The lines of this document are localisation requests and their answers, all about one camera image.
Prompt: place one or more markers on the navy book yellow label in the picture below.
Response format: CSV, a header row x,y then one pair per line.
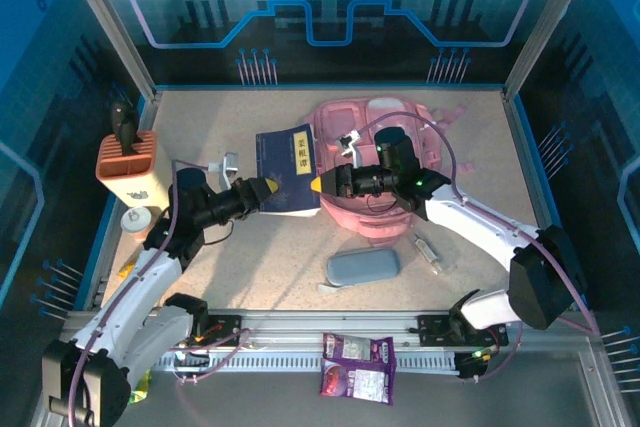
x,y
285,167

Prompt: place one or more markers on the pink backpack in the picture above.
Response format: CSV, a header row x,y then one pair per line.
x,y
370,219

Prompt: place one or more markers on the grey pencil case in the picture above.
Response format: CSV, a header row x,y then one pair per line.
x,y
362,267

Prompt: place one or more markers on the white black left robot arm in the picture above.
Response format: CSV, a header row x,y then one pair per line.
x,y
135,307

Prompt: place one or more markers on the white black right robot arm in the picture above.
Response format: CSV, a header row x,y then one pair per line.
x,y
475,227

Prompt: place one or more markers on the clear glue tube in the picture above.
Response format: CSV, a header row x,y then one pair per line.
x,y
426,249

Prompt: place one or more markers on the orange cream knife block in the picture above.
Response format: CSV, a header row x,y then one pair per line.
x,y
145,182

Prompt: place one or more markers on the small can white lid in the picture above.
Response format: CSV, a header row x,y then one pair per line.
x,y
136,222

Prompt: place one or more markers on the yellow snack wrapper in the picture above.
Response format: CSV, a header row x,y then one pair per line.
x,y
127,267

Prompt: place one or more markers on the purple snack packet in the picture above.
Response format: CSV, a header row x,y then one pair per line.
x,y
350,347
360,382

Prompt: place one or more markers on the green snack bag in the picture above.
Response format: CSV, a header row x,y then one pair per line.
x,y
142,389

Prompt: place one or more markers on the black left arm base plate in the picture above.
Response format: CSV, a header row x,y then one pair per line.
x,y
227,324

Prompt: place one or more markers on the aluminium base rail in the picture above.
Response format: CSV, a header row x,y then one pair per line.
x,y
300,319

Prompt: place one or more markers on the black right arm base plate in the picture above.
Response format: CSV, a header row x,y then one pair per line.
x,y
430,329

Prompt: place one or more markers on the aluminium frame post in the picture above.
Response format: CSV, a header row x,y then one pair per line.
x,y
546,27
115,27

